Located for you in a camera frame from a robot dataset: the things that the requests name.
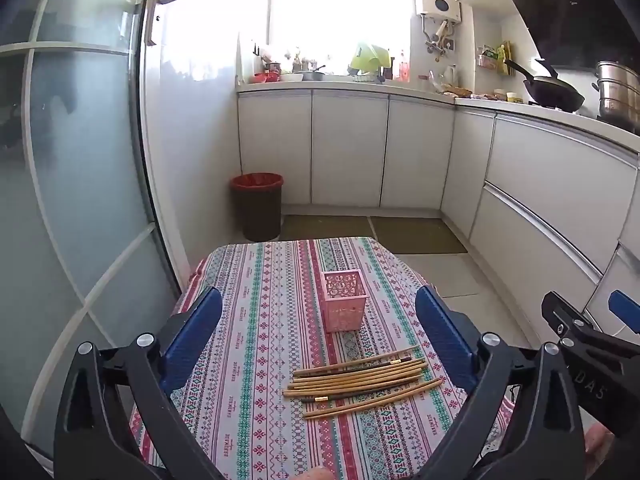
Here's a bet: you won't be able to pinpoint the black range hood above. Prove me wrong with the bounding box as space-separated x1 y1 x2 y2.
492 0 640 70

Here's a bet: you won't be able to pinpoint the bright window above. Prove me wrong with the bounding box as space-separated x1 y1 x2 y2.
270 0 416 76

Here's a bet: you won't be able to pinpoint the black wok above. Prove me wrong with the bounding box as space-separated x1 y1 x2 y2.
504 58 586 112

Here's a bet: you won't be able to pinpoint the white kitchen countertop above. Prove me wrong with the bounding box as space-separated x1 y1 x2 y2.
236 79 640 153

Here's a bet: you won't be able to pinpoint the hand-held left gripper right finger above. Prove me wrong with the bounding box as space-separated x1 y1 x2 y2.
415 285 586 480

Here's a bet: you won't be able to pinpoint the dark chopstick with gold band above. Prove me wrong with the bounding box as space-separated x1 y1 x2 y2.
293 357 426 377
299 389 386 405

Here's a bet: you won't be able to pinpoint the bunch of bamboo chopsticks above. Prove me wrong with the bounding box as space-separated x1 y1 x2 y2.
282 345 445 420

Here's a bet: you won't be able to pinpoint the steel steamer pot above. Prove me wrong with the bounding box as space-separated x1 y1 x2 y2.
592 60 640 132

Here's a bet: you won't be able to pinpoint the green plastic colander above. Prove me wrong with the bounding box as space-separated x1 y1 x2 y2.
350 42 392 77

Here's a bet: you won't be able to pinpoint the olive floor mat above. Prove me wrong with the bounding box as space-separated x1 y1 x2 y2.
370 216 468 255
280 215 376 242

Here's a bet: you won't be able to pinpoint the wall rack with packets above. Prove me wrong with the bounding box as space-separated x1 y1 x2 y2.
476 41 513 76

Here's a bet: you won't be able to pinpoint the person's right hand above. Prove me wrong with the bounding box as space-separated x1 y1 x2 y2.
586 422 617 463

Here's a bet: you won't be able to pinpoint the water heater pipes and valve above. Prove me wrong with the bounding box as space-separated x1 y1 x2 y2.
422 14 457 62

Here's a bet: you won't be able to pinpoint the patterned striped tablecloth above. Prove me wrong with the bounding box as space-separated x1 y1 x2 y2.
129 236 516 480

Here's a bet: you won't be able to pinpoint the white kitchen base cabinets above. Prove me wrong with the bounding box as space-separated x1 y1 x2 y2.
237 87 640 361

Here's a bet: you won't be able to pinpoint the pink perforated plastic basket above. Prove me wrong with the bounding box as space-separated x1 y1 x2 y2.
321 270 369 334

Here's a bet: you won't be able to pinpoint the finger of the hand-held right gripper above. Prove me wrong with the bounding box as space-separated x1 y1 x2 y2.
609 290 640 333
542 291 601 348

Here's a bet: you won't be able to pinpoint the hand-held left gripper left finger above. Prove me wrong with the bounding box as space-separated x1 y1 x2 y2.
54 287 224 480

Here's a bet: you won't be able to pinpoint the frosted glass sliding door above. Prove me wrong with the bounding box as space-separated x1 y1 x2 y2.
0 0 192 461

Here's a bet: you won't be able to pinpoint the brown trash bin red liner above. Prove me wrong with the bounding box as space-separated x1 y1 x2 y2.
230 172 284 242

